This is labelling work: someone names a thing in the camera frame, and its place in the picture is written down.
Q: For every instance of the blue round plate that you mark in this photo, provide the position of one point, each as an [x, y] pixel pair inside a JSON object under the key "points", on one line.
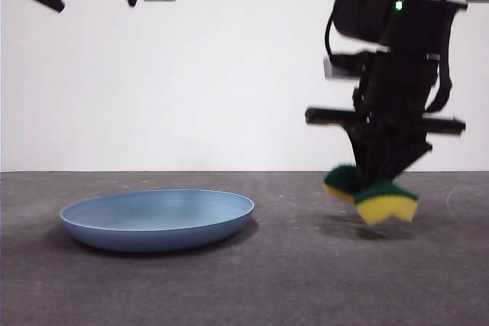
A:
{"points": [[153, 223]]}

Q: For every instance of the yellow sponge with green pad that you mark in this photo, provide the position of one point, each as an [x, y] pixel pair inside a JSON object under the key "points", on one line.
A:
{"points": [[386, 204]]}

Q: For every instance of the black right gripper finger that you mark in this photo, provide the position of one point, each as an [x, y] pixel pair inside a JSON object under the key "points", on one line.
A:
{"points": [[363, 150], [405, 150]]}

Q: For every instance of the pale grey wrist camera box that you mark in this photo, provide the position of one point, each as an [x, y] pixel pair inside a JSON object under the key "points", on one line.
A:
{"points": [[328, 68]]}

